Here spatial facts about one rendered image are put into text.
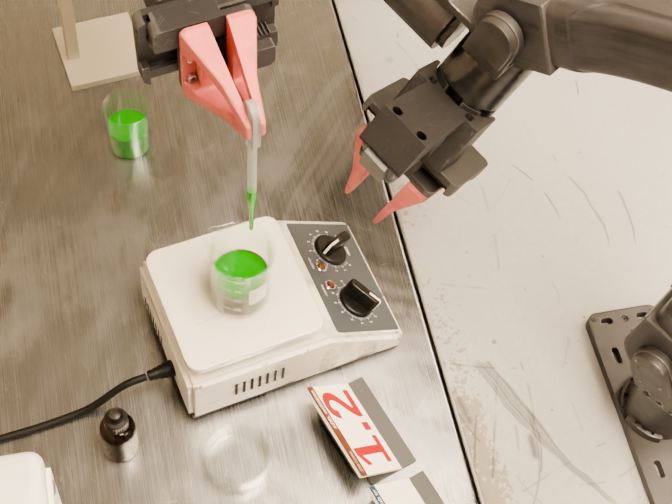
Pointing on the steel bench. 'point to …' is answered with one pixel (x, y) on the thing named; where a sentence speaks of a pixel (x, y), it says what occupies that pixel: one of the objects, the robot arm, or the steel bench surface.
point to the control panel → (346, 322)
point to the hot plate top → (169, 289)
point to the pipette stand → (95, 48)
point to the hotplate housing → (219, 382)
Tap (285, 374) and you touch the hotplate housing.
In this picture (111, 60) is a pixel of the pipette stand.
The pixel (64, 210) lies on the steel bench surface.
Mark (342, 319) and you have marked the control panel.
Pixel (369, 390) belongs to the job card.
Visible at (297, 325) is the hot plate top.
